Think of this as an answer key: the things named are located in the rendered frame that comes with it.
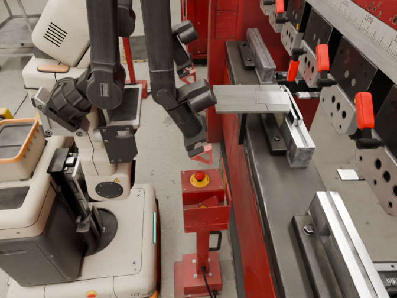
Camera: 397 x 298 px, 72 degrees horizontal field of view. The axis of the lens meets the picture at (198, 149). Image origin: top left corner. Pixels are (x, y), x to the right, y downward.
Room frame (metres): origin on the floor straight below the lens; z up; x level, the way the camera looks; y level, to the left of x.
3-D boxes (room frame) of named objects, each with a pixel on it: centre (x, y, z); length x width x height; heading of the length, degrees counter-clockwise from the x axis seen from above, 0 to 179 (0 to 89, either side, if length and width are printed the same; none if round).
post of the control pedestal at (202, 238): (0.62, -0.02, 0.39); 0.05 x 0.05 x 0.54; 5
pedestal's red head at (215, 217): (0.62, -0.02, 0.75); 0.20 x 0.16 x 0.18; 5
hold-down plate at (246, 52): (1.48, -0.27, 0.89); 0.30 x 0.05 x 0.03; 1
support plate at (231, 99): (0.88, -0.19, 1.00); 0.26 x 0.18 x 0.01; 91
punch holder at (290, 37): (0.91, -0.34, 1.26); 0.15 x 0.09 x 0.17; 1
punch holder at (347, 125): (0.51, -0.34, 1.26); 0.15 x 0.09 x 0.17; 1
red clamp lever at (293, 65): (0.73, -0.28, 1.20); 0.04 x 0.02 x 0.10; 91
